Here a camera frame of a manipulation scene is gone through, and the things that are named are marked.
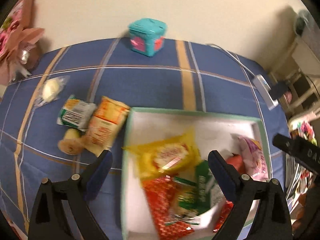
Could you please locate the blue plaid tablecloth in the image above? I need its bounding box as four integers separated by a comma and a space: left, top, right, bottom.
1, 38, 289, 232

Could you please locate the small green white packet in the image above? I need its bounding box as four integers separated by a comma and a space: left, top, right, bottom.
195, 160, 224, 215

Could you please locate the red box-shaped snack pack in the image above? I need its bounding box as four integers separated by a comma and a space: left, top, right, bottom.
226, 154, 246, 175

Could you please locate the cream swiss roll package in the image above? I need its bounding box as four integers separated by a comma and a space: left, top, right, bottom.
84, 96, 130, 157

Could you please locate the white tray with teal rim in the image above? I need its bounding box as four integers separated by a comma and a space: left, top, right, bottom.
120, 107, 272, 239

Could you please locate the white cable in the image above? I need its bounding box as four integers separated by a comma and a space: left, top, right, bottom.
206, 43, 257, 78

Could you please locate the large red peanut snack bag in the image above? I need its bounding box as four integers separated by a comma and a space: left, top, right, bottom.
142, 176, 194, 240

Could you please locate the yellow bread package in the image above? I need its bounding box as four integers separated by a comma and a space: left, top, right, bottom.
124, 128, 201, 181

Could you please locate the colourful trinket pile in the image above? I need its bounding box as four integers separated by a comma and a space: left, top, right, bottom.
281, 120, 319, 200

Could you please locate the small red snack packet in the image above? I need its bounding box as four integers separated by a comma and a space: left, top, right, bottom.
213, 200, 233, 232

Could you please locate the purple swiss roll package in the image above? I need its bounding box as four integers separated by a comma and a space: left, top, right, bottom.
238, 136, 268, 181

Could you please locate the green round biscuit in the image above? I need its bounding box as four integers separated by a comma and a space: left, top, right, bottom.
164, 177, 201, 226

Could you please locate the green white cracker pack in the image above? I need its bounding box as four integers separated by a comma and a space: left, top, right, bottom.
56, 94, 97, 132

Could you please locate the white bun in clear wrap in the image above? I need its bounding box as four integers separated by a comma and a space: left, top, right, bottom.
34, 75, 69, 108

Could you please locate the teal house-shaped box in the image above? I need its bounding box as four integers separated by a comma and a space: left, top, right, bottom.
128, 18, 167, 57

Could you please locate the white shelf unit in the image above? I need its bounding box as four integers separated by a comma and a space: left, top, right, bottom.
269, 10, 319, 115

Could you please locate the pink flower bouquet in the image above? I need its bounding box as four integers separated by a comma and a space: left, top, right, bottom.
1, 0, 44, 86

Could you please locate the round bun in clear wrap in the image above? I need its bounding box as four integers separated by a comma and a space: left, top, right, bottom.
57, 128, 86, 155

